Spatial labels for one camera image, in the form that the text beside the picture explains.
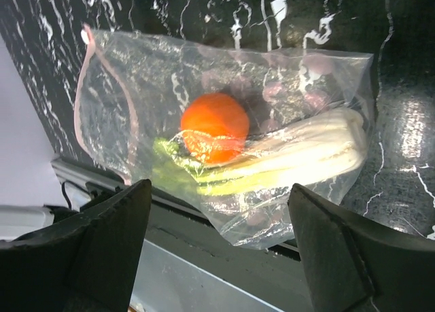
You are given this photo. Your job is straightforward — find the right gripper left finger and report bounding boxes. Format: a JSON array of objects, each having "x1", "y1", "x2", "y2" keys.
[{"x1": 1, "y1": 179, "x2": 152, "y2": 311}]

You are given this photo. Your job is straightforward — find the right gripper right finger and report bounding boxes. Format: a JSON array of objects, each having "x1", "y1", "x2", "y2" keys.
[{"x1": 288, "y1": 184, "x2": 434, "y2": 311}]

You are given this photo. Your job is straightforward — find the fake green celery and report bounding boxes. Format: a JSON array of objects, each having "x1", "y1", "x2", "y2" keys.
[{"x1": 152, "y1": 107, "x2": 367, "y2": 196}]

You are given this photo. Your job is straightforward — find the clear zip top bag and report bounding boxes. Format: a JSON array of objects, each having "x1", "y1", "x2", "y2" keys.
[{"x1": 73, "y1": 25, "x2": 375, "y2": 249}]

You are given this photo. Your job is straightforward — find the fake orange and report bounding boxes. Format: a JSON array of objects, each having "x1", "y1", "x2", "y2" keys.
[{"x1": 181, "y1": 92, "x2": 249, "y2": 164}]

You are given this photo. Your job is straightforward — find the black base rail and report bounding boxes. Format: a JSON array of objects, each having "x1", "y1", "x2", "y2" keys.
[{"x1": 50, "y1": 155, "x2": 307, "y2": 302}]

